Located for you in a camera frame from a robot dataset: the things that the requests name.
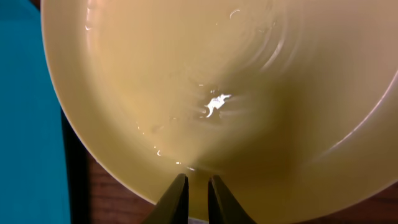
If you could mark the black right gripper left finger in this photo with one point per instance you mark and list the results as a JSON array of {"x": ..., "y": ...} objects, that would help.
[{"x": 172, "y": 208}]

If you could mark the teal plastic tray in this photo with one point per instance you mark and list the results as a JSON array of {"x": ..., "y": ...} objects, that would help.
[{"x": 34, "y": 187}]

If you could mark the yellow plate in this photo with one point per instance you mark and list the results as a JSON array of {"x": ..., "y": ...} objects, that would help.
[{"x": 292, "y": 103}]

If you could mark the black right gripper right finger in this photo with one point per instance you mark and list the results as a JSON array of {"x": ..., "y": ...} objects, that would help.
[{"x": 223, "y": 208}]

